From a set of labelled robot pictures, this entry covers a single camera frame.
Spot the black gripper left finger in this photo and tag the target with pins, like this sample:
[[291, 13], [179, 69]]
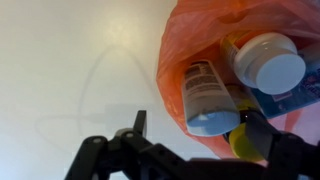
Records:
[[133, 153]]

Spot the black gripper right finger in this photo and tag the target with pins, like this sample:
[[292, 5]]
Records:
[[286, 156]]

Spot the white labelled bottle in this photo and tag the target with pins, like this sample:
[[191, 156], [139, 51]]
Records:
[[206, 96]]

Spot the yellow capped bottle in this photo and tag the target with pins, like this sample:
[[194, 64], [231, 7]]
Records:
[[245, 143]]

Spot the white capped bottle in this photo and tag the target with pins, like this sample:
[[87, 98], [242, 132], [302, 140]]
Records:
[[270, 63]]

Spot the orange plastic bag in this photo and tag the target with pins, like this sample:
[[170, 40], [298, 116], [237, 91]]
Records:
[[196, 30]]

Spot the blue package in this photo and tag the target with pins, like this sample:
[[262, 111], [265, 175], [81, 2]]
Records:
[[300, 93]]

